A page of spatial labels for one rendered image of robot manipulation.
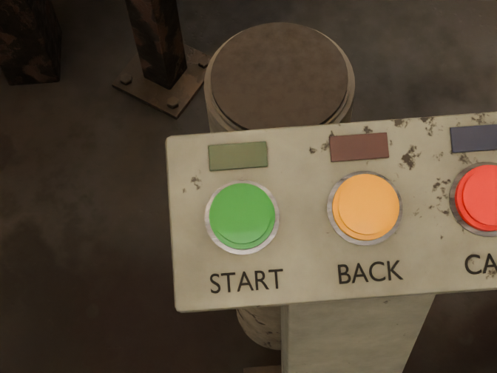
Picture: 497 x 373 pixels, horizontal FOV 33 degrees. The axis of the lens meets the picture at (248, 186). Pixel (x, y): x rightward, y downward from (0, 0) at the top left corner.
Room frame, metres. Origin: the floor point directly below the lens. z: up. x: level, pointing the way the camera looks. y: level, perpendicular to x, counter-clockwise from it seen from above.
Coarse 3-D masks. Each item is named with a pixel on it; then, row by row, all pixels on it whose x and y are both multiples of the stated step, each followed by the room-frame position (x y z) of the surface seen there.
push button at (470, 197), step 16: (464, 176) 0.24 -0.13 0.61; (480, 176) 0.24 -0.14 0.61; (496, 176) 0.24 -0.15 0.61; (464, 192) 0.23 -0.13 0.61; (480, 192) 0.23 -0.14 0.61; (496, 192) 0.23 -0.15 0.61; (464, 208) 0.22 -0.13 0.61; (480, 208) 0.22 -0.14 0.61; (496, 208) 0.22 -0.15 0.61; (480, 224) 0.21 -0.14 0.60; (496, 224) 0.21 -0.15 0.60
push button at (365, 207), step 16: (368, 176) 0.24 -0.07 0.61; (336, 192) 0.24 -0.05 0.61; (352, 192) 0.23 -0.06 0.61; (368, 192) 0.23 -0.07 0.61; (384, 192) 0.23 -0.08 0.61; (336, 208) 0.23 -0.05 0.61; (352, 208) 0.23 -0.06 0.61; (368, 208) 0.23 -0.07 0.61; (384, 208) 0.22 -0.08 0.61; (352, 224) 0.22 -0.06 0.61; (368, 224) 0.22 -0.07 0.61; (384, 224) 0.22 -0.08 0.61; (368, 240) 0.21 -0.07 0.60
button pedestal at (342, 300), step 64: (320, 128) 0.28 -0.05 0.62; (384, 128) 0.28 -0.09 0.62; (448, 128) 0.27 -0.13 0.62; (192, 192) 0.25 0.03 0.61; (320, 192) 0.24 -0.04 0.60; (448, 192) 0.24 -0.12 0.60; (192, 256) 0.21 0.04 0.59; (256, 256) 0.21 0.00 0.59; (320, 256) 0.20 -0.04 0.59; (384, 256) 0.20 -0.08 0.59; (448, 256) 0.20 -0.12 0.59; (320, 320) 0.20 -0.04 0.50; (384, 320) 0.19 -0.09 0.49
